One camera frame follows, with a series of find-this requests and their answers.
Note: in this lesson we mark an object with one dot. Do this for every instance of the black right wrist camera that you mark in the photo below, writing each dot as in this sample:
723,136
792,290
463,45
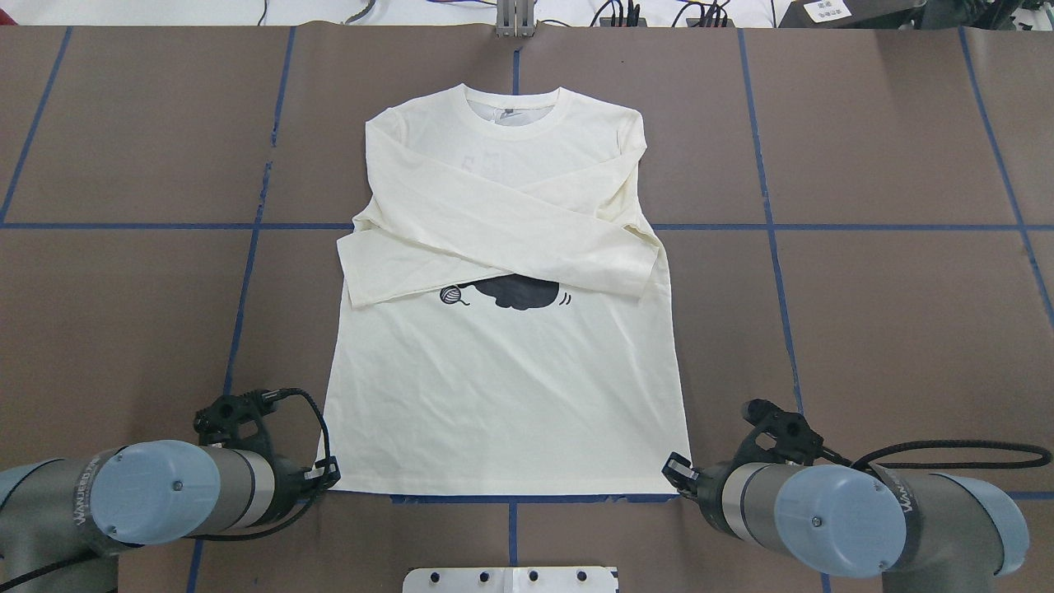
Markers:
777,436

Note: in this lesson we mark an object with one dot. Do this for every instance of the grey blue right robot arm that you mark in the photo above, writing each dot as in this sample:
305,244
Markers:
918,533

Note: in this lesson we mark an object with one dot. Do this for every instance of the cream long-sleeve cat shirt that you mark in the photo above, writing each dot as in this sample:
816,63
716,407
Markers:
506,323

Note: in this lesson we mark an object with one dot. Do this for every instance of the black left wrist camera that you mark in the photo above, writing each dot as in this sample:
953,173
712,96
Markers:
237,421

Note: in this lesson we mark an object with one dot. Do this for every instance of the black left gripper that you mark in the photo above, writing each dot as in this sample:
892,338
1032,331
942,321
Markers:
289,479

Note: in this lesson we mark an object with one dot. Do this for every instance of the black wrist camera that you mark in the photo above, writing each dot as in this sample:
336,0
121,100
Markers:
237,421
777,436

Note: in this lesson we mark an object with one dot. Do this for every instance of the black box with label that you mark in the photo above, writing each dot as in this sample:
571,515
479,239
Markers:
862,15

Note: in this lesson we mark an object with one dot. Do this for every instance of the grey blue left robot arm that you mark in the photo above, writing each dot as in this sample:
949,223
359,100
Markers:
66,522

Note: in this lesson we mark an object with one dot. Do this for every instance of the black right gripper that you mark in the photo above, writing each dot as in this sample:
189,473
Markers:
715,486

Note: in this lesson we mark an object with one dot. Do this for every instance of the grey aluminium frame post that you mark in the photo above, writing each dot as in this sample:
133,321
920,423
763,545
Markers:
515,18

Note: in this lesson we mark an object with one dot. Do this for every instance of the white perforated mounting plate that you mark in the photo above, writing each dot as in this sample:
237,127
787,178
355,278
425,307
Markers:
513,579

